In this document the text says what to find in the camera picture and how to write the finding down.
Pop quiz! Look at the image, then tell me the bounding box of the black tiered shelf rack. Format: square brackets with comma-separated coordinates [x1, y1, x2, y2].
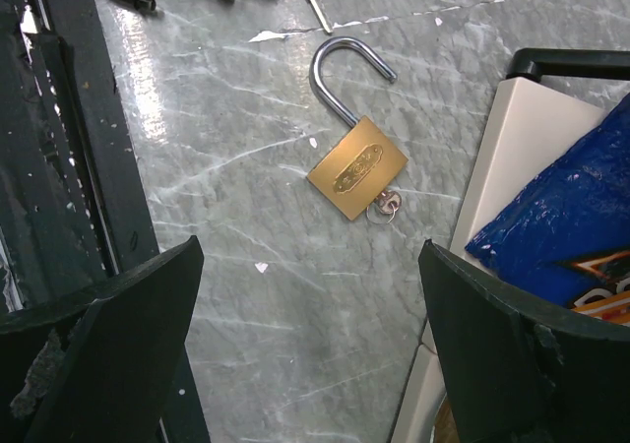
[391, 48, 629, 442]

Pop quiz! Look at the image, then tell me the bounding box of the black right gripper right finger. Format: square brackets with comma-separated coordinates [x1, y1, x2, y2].
[418, 241, 629, 442]

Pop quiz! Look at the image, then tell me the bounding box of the brass padlock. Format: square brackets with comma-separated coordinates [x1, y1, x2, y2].
[307, 36, 408, 221]

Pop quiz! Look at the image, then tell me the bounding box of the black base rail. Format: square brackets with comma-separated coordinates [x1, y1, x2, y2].
[1, 0, 210, 442]

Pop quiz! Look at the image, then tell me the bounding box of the blue snack bag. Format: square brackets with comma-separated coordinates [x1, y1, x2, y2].
[466, 98, 629, 326]

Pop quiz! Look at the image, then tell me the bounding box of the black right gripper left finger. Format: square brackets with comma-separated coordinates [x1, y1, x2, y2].
[1, 236, 204, 442]

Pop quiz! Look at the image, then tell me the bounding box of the small silver key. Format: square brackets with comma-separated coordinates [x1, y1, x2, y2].
[365, 190, 402, 225]

